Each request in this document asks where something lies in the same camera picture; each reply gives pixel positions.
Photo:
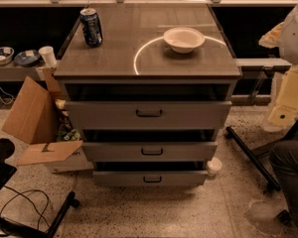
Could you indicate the grey top drawer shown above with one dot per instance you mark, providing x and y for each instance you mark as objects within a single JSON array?
[{"x": 133, "y": 115}]

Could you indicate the grey drawer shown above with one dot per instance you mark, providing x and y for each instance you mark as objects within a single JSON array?
[
  {"x": 185, "y": 178},
  {"x": 133, "y": 115},
  {"x": 149, "y": 151}
]

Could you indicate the grey drawer cabinet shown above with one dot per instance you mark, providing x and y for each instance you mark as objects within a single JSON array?
[{"x": 135, "y": 64}]

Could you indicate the grey middle drawer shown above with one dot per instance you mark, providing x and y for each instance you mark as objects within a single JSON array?
[{"x": 149, "y": 151}]

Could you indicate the grey bottom drawer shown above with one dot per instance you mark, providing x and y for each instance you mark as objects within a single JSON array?
[{"x": 185, "y": 178}]

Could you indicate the white paper bowl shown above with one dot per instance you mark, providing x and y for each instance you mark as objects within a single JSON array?
[{"x": 183, "y": 40}]

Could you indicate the white cup on floor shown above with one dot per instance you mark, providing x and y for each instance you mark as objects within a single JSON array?
[{"x": 214, "y": 166}]

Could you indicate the blue soda can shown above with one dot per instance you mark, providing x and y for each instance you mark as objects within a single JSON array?
[{"x": 91, "y": 27}]

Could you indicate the black stand leg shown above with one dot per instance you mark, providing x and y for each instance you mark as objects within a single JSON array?
[{"x": 259, "y": 152}]

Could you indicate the brown cardboard box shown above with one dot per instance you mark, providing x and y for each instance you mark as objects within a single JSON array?
[{"x": 34, "y": 119}]

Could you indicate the white paper cup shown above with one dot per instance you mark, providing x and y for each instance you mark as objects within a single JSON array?
[{"x": 47, "y": 53}]

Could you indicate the blue patterned bowl right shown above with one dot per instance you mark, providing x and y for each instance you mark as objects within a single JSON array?
[{"x": 27, "y": 58}]

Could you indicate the blue patterned bowl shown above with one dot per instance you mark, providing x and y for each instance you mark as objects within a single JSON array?
[
  {"x": 6, "y": 55},
  {"x": 27, "y": 58}
]

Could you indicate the grey low bench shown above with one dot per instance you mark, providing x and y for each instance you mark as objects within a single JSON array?
[{"x": 13, "y": 72}]

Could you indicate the person in dark trousers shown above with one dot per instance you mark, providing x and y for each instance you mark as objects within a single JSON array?
[{"x": 283, "y": 158}]

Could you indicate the clear plastic cup on floor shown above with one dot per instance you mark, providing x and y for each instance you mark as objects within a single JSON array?
[{"x": 262, "y": 216}]

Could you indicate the blue patterned bowl left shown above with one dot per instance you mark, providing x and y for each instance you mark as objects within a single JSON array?
[{"x": 6, "y": 55}]

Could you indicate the black chair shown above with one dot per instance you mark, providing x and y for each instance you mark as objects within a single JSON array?
[{"x": 12, "y": 228}]

